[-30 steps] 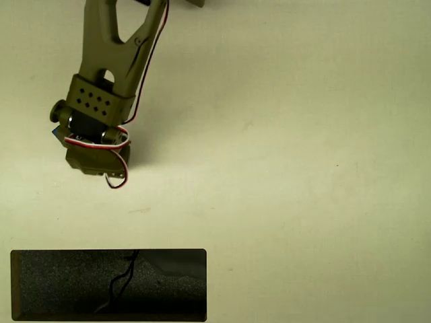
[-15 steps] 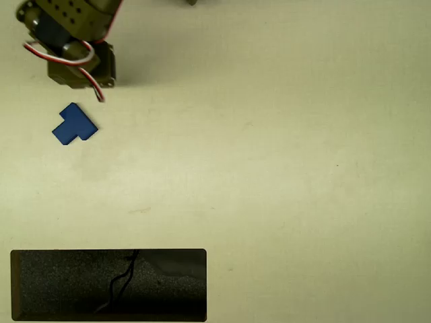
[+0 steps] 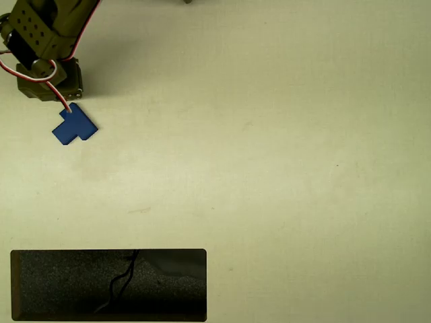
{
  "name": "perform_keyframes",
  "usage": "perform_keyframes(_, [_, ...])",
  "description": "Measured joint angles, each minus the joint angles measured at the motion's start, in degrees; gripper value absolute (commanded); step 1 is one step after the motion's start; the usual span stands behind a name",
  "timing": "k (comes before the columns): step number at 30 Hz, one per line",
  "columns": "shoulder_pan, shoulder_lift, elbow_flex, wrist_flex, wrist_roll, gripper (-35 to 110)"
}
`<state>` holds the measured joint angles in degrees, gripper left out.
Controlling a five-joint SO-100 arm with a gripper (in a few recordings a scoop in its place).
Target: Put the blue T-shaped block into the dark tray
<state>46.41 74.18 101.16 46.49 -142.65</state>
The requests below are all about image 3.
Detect blue T-shaped block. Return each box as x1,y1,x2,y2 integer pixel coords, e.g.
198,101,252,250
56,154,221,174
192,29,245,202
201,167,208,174
51,102,100,147

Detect looping red white servo cable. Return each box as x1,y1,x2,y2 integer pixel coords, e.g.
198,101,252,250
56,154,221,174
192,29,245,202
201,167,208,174
0,57,73,114

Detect short red white servo cable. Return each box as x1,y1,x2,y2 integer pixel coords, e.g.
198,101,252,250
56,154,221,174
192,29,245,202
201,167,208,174
62,0,102,62

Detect thin black cable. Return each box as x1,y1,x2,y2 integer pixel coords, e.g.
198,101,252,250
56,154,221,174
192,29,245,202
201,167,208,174
94,249,141,314

